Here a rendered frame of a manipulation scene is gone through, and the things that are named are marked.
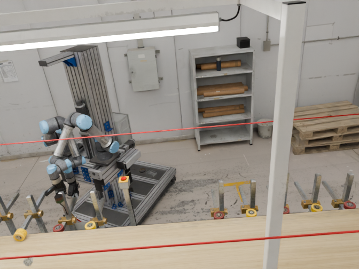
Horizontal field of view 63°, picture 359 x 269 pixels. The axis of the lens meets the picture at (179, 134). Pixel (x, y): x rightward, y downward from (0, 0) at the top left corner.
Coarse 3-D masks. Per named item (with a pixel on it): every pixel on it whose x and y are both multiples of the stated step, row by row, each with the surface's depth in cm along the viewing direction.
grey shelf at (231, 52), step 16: (208, 48) 441; (224, 48) 432; (192, 64) 414; (192, 80) 441; (208, 80) 472; (224, 80) 474; (240, 80) 476; (192, 96) 471; (224, 96) 442; (240, 96) 443; (208, 128) 513; (224, 128) 515; (240, 128) 510
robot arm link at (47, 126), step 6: (48, 120) 257; (54, 120) 258; (42, 126) 254; (48, 126) 255; (54, 126) 258; (42, 132) 259; (48, 132) 259; (42, 138) 290; (48, 138) 281; (54, 138) 292; (48, 144) 293
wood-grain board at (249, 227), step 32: (160, 224) 224; (192, 224) 221; (224, 224) 219; (256, 224) 216; (288, 224) 214; (320, 224) 211; (352, 224) 209; (0, 256) 210; (64, 256) 205; (96, 256) 203; (128, 256) 201; (160, 256) 199; (192, 256) 196; (224, 256) 194; (256, 256) 192; (288, 256) 190; (320, 256) 188; (352, 256) 186
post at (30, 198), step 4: (28, 196) 230; (32, 196) 232; (28, 200) 231; (32, 200) 232; (32, 204) 233; (32, 208) 235; (36, 208) 237; (36, 212) 237; (36, 220) 241; (40, 220) 241; (40, 224) 243; (44, 224) 248; (40, 228) 245; (44, 228) 247; (44, 232) 247
